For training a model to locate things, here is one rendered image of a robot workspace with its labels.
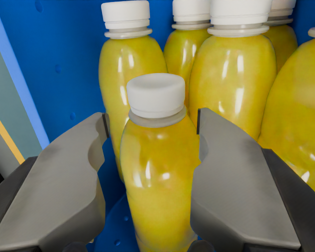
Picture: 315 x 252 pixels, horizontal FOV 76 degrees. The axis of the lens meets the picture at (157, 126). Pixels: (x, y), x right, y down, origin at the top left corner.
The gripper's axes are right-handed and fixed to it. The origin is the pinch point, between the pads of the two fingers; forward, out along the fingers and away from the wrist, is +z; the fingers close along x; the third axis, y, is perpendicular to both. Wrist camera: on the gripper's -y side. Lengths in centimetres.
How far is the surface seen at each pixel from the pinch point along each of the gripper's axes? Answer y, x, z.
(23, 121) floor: 59, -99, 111
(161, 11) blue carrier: -4.9, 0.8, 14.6
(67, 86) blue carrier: -0.1, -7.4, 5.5
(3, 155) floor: 88, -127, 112
